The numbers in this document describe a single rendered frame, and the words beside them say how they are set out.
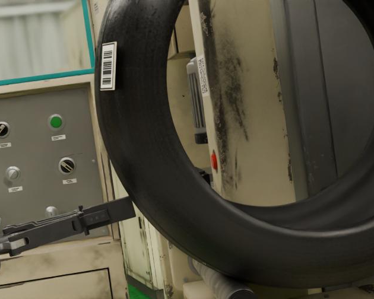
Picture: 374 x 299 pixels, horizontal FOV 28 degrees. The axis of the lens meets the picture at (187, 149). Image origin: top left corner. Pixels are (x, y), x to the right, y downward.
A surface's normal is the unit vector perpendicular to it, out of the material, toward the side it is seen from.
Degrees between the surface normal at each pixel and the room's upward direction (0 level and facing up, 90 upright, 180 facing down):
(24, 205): 90
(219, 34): 90
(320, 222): 80
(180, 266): 90
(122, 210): 90
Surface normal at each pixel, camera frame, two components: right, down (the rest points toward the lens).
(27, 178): 0.12, 0.04
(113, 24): -0.62, -0.16
